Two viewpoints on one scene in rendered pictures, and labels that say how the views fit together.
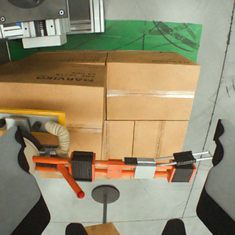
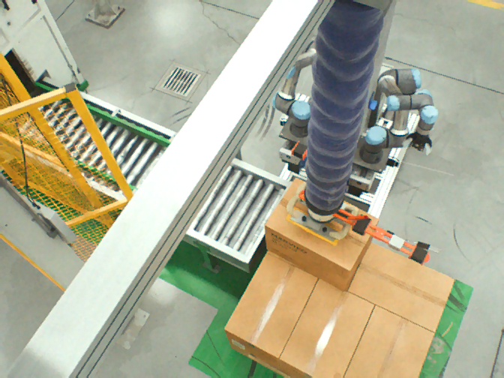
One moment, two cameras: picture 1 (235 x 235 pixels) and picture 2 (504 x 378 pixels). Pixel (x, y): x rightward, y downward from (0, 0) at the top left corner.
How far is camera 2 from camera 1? 2.93 m
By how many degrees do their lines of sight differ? 56
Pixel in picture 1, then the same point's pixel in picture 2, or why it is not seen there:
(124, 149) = (349, 336)
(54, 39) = (367, 181)
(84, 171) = (362, 225)
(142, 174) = (394, 241)
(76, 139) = (343, 243)
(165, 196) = not seen: outside the picture
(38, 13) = (369, 166)
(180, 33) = not seen: hidden behind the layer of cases
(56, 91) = not seen: hidden behind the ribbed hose
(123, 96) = (373, 274)
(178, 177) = (417, 253)
